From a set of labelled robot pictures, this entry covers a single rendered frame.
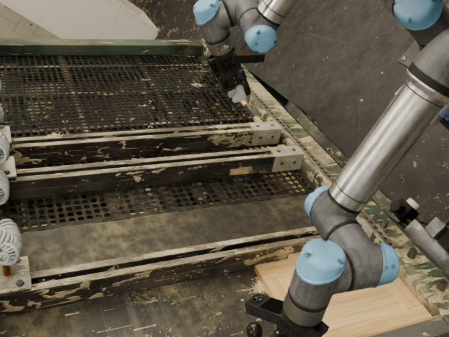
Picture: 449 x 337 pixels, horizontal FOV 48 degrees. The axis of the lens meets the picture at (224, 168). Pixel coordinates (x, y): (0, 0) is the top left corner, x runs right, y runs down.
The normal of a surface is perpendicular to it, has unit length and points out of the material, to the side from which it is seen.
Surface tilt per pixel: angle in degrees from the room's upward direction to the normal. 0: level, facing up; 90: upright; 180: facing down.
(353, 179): 30
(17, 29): 90
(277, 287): 57
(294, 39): 0
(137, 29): 90
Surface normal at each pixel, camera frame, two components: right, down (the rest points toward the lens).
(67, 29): 0.39, 0.55
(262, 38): 0.23, 0.71
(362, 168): -0.63, 0.13
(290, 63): -0.68, -0.36
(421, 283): 0.16, -0.82
